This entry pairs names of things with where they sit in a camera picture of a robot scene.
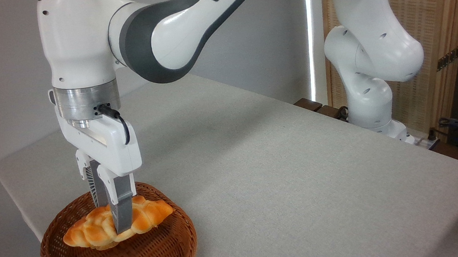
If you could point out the dark brown wooden block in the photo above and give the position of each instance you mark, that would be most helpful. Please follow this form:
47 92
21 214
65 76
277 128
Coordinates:
328 111
308 104

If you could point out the brown woven wicker basket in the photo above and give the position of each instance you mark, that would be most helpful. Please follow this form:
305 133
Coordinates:
153 253

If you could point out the dark metal screen hinge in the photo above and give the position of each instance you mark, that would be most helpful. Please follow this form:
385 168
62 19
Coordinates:
449 58

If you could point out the round knotted bread roll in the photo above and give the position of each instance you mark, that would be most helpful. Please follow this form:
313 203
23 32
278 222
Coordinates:
106 246

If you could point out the black clamp at robot base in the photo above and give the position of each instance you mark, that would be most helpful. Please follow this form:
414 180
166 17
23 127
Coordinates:
343 114

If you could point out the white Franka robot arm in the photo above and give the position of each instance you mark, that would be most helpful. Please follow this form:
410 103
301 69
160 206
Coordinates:
77 34

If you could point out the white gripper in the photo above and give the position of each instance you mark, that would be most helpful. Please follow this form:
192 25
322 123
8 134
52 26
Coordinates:
104 144

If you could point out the long braided bread loaf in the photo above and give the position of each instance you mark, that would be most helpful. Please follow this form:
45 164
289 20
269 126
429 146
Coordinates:
91 230

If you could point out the dark brown wooden board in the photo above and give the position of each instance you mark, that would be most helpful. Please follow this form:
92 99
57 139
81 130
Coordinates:
449 150

